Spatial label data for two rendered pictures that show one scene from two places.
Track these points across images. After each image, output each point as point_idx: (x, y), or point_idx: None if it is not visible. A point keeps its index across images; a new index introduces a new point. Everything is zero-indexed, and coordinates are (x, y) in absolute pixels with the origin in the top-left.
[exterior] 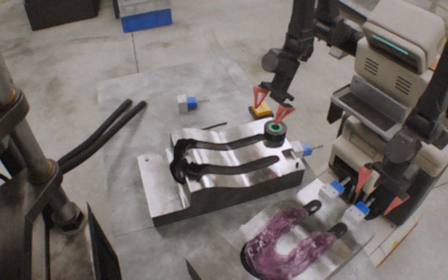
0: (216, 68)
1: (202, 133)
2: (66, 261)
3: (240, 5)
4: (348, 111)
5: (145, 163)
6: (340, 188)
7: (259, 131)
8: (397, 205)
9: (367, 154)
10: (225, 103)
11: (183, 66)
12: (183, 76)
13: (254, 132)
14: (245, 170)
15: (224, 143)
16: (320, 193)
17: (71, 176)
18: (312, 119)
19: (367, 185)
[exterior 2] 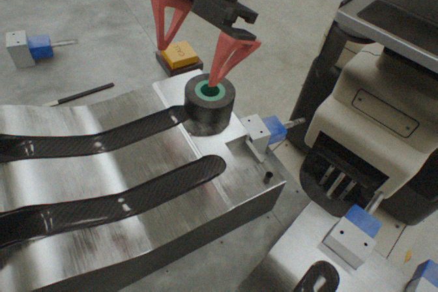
0: None
1: (38, 115)
2: None
3: None
4: (388, 43)
5: None
6: (373, 227)
7: (176, 102)
8: (410, 198)
9: (390, 131)
10: (112, 47)
11: None
12: (32, 0)
13: (165, 103)
14: (147, 200)
15: (96, 133)
16: (329, 244)
17: None
18: (250, 70)
19: (388, 188)
